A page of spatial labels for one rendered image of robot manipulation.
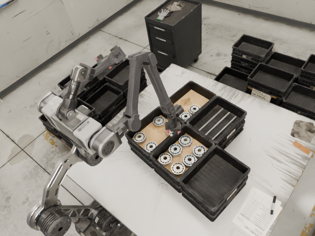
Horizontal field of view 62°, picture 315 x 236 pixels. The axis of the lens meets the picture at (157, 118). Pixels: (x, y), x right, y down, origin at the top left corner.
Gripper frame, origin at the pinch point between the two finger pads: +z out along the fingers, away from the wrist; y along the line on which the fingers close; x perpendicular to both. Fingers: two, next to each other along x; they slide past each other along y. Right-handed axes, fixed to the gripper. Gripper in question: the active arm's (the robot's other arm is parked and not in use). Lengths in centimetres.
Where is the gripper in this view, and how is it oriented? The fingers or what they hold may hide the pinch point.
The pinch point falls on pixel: (173, 133)
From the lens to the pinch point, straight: 187.8
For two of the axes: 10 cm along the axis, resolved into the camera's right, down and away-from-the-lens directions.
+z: 1.1, 6.4, 7.6
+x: -0.2, 7.7, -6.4
